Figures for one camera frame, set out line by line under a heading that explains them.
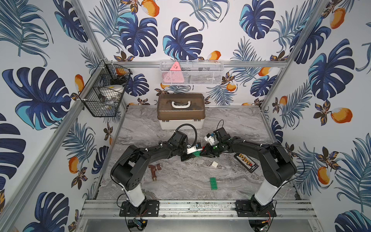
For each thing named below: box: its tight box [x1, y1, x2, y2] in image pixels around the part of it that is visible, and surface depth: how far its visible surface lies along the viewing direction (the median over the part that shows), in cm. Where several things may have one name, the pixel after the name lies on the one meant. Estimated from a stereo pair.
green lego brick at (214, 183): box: [210, 177, 218, 191], surface depth 83 cm
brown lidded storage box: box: [156, 93, 206, 131], surface depth 97 cm
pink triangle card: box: [163, 61, 186, 84], surface depth 92 cm
